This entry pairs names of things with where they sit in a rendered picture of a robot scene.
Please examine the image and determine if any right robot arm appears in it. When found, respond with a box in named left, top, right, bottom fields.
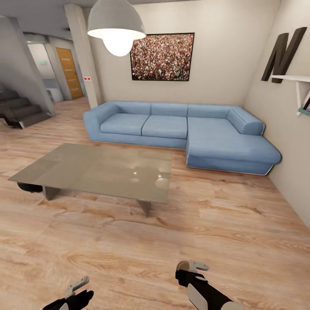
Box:
left=175, top=260, right=245, bottom=310

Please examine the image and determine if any pillar candle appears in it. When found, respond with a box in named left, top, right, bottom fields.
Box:
left=176, top=260, right=190, bottom=271

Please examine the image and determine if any cauldron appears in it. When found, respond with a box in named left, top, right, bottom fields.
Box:
left=17, top=182, right=43, bottom=193

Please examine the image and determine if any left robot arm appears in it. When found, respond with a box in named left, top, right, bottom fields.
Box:
left=42, top=276, right=94, bottom=310

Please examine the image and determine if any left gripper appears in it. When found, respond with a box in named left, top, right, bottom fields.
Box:
left=67, top=290, right=94, bottom=310

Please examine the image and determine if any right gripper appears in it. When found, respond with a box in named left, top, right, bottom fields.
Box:
left=175, top=269, right=204, bottom=287

